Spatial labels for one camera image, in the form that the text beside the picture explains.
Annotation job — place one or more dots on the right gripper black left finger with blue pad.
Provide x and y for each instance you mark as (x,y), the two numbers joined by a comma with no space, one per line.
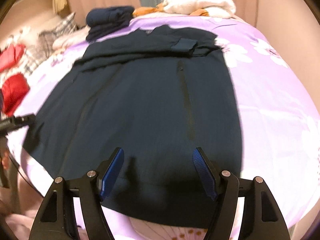
(56,219)

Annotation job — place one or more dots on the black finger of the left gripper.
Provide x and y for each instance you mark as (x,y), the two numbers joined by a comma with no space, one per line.
(14,123)

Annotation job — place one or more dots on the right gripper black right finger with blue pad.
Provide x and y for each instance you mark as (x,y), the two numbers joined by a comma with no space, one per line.
(261,219)

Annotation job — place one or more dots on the dark navy jacket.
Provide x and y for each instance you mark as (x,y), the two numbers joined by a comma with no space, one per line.
(158,95)

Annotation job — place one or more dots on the folded navy clothes stack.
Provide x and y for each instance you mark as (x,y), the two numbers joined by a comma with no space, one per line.
(104,21)

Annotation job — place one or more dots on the person's left hand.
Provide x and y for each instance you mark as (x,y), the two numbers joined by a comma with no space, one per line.
(5,159)

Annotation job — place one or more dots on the red garment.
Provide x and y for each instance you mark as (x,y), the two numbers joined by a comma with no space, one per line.
(11,56)
(14,90)

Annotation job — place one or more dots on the purple floral bed sheet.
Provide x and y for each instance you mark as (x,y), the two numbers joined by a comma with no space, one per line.
(279,121)

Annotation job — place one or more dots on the plaid grey white cloth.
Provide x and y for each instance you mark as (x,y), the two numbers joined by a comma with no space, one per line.
(43,49)

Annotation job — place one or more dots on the white plush duck toy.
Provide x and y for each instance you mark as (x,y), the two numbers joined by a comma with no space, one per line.
(211,8)

